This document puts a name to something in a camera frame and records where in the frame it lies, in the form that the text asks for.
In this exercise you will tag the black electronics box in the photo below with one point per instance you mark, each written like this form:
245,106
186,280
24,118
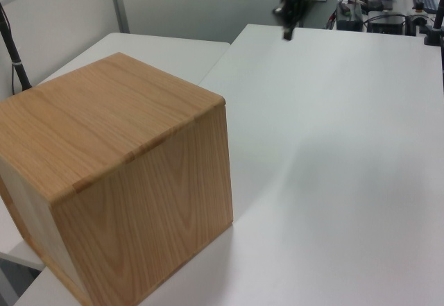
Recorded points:
349,18

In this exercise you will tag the flat black device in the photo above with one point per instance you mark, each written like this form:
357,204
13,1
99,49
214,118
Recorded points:
386,24

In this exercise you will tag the black pole with table clamp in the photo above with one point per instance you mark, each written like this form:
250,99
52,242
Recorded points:
435,25

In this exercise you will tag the light wooden cabinet box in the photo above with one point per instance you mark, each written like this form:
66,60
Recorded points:
114,153

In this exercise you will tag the thin black stand pole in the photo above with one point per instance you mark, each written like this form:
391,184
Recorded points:
14,54

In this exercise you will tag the grey partition frame post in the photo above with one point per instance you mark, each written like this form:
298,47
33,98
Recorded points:
118,2

